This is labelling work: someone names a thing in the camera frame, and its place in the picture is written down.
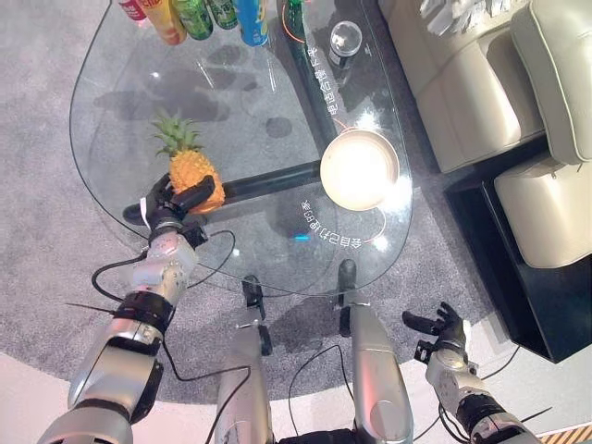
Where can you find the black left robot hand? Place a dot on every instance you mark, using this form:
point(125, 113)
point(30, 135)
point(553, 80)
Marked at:
point(185, 199)

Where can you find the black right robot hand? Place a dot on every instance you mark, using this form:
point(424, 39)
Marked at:
point(445, 326)

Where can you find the orange pineapple with green crown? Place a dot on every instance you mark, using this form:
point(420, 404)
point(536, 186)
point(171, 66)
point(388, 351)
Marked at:
point(192, 171)

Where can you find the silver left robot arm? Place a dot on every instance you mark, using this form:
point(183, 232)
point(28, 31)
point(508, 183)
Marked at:
point(125, 342)

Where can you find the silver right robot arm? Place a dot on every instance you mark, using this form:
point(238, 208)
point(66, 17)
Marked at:
point(476, 393)

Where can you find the round white plate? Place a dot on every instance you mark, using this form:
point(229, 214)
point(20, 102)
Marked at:
point(358, 170)

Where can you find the silver right robot leg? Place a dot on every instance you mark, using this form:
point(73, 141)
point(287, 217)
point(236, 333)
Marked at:
point(372, 361)

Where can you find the silver robot leg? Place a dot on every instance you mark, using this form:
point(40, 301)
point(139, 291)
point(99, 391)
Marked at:
point(245, 370)
point(372, 361)

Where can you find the black low side table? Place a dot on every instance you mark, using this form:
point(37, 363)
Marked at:
point(522, 259)

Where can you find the cream leather ottoman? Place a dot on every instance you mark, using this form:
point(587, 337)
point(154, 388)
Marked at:
point(546, 210)

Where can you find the orange snack can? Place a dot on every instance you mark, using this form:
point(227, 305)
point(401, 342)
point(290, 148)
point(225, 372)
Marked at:
point(164, 20)

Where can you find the green drink bottle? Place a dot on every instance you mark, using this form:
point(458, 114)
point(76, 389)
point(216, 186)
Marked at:
point(223, 13)
point(193, 18)

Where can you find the silver left robot leg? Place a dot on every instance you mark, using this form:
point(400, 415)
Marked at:
point(245, 370)

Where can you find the blue snack can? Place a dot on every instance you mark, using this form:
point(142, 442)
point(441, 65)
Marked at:
point(252, 22)

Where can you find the red drink bottle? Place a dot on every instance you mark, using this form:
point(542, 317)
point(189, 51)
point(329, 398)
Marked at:
point(132, 10)

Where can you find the dark green glass bottle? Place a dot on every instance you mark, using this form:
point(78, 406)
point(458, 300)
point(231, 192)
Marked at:
point(293, 14)

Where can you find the clear glass cup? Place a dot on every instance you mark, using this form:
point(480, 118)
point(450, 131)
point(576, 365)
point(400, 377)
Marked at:
point(344, 42)

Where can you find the cream leather sofa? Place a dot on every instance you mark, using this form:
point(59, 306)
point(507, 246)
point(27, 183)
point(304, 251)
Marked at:
point(490, 74)

